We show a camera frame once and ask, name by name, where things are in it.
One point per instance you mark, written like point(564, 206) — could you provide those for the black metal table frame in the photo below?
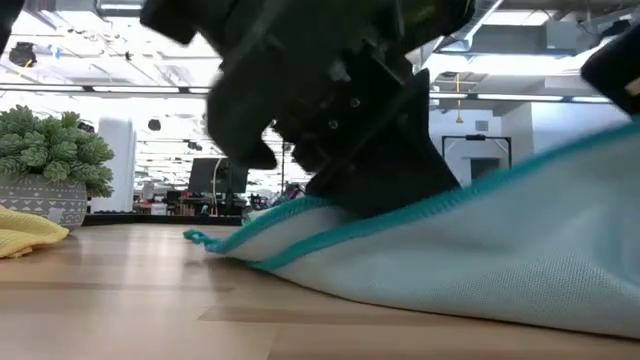
point(150, 219)

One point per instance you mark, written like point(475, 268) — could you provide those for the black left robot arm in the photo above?
point(7, 20)

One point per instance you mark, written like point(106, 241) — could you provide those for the silver ventilation duct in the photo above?
point(475, 20)

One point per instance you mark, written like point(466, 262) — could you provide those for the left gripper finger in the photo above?
point(240, 130)
point(390, 170)

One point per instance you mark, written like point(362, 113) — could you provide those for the blue microfiber towel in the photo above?
point(450, 260)

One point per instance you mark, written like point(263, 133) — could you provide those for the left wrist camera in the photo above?
point(167, 20)

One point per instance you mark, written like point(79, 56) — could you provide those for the linear ceiling light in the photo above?
point(135, 89)

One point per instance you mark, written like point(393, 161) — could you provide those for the black gantry frame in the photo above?
point(475, 137)

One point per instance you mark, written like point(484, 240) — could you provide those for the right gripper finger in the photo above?
point(615, 70)

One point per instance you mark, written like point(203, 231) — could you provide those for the yellow microfiber towel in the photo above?
point(25, 230)

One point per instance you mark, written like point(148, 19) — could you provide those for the black background monitor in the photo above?
point(218, 175)

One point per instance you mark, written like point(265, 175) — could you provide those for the succulent plant in patterned pot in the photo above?
point(45, 150)

